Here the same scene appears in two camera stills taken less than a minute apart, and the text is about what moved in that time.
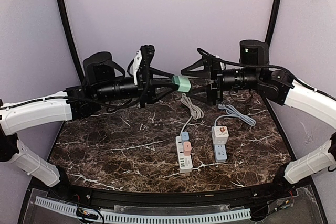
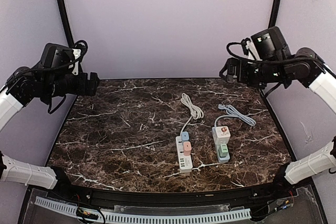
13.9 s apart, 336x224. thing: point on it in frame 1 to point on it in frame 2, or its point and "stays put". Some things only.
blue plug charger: x=185 y=136 stays put
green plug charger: x=183 y=82 to x=223 y=150
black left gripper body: x=143 y=84 to x=81 y=87
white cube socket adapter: x=220 y=135 stays put
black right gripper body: x=217 y=75 to x=252 y=77
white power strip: x=185 y=161 stays put
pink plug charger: x=187 y=148 stays put
